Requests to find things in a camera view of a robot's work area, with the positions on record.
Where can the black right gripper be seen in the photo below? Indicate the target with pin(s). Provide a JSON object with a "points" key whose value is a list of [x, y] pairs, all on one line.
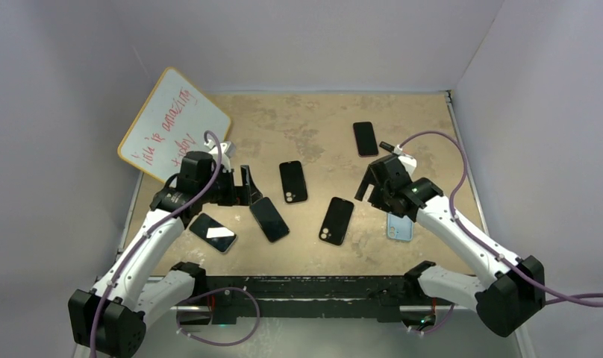
{"points": [[369, 180]]}

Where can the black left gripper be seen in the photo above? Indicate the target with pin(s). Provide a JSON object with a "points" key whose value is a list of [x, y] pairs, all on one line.
{"points": [[240, 195]]}

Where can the black phone case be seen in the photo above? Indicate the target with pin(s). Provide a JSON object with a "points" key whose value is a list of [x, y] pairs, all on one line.
{"points": [[336, 221], [293, 182]]}

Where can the purple phone black screen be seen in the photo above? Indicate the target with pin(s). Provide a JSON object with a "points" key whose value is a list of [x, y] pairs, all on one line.
{"points": [[365, 139]]}

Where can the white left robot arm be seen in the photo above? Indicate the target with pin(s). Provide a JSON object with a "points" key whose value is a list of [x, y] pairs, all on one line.
{"points": [[113, 316]]}

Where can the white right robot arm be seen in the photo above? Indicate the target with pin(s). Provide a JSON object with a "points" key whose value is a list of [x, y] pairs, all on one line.
{"points": [[498, 290]]}

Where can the black phone centre left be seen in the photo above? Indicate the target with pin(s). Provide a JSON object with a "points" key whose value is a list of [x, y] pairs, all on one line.
{"points": [[269, 219]]}

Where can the light blue phone case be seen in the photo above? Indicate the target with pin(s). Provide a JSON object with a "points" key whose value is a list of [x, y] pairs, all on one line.
{"points": [[399, 228]]}

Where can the phone with bright reflection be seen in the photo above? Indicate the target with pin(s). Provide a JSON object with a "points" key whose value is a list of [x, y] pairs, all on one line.
{"points": [[213, 233]]}

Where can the black marker orange cap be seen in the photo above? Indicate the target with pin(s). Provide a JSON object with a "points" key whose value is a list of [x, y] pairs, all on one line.
{"points": [[386, 146]]}

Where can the white whiteboard with red writing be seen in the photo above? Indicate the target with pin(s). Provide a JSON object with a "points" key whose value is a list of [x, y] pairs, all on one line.
{"points": [[171, 123]]}

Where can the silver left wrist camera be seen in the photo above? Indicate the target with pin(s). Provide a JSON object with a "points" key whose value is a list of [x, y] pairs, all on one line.
{"points": [[226, 148]]}

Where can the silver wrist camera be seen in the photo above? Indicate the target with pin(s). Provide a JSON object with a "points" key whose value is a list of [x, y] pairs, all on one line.
{"points": [[408, 162], [226, 148]]}

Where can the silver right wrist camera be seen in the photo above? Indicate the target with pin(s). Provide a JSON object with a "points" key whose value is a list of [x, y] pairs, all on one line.
{"points": [[408, 162]]}

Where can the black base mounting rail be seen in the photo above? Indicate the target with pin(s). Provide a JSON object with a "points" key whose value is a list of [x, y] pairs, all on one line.
{"points": [[385, 298]]}

